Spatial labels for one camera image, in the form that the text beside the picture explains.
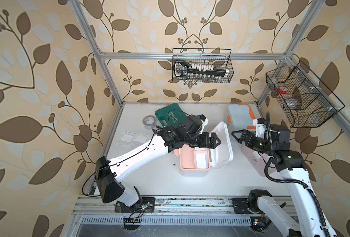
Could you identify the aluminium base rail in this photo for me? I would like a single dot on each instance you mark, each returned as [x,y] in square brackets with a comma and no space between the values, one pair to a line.
[165,205]

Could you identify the red tape roll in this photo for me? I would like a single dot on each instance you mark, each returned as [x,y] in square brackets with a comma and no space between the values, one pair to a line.
[282,90]

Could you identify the pink tray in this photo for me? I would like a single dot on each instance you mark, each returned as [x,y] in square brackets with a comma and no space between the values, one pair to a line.
[186,154]

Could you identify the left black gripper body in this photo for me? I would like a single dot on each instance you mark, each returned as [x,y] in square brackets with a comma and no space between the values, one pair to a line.
[196,138]

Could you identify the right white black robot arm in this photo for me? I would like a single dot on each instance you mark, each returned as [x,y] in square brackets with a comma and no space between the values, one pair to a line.
[289,168]

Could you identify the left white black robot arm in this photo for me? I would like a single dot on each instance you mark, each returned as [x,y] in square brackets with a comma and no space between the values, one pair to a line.
[110,173]

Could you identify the pink first aid box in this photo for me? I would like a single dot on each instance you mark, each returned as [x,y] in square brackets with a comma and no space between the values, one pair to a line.
[257,160]

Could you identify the grey duct tape roll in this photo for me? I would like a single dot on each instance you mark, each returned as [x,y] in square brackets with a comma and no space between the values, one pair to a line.
[149,122]

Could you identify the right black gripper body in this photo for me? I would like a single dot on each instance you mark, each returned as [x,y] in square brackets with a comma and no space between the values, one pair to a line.
[258,143]

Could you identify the right wire basket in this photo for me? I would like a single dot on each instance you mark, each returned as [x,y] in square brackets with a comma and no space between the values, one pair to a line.
[310,101]

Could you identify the black socket set rail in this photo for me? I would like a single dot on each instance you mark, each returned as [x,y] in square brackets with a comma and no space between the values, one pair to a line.
[181,69]

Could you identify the white box pink trim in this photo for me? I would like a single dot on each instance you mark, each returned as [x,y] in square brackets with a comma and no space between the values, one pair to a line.
[220,156]

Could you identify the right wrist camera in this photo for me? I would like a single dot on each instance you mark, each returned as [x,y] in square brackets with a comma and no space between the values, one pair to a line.
[260,127]

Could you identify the green plastic tool case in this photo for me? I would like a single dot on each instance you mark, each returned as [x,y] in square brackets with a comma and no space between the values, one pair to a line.
[171,115]

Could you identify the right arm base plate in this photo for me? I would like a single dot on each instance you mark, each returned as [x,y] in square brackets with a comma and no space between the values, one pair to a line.
[243,204]

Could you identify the blue box orange trim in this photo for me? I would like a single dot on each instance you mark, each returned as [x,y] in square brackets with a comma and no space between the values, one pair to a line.
[238,117]

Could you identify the wire basket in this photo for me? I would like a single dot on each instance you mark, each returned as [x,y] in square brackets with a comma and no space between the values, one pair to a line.
[219,58]
[310,101]

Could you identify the back wire basket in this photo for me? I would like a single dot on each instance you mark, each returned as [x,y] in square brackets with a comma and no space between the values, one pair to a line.
[219,58]

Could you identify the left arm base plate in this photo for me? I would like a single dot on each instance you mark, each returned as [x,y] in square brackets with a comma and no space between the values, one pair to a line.
[145,203]

